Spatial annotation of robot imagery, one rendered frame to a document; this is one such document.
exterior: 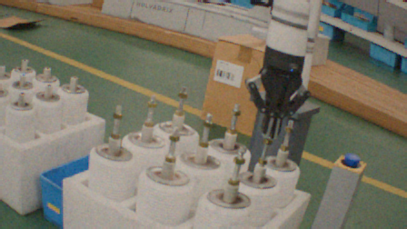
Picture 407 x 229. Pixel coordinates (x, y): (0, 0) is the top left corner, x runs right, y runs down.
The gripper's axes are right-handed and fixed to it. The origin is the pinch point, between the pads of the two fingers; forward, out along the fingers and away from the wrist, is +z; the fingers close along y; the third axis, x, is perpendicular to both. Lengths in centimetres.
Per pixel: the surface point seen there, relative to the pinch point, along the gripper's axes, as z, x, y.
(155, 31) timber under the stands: 30, 246, 32
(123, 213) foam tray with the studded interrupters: 17.8, -3.2, -24.7
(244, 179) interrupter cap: 10.1, -0.3, -2.7
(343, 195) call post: 9.7, -10.0, 16.1
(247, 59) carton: 11, 103, 34
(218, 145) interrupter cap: 10.3, 16.5, -2.7
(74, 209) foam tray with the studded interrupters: 22.9, 4.4, -33.6
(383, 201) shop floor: 36, 37, 71
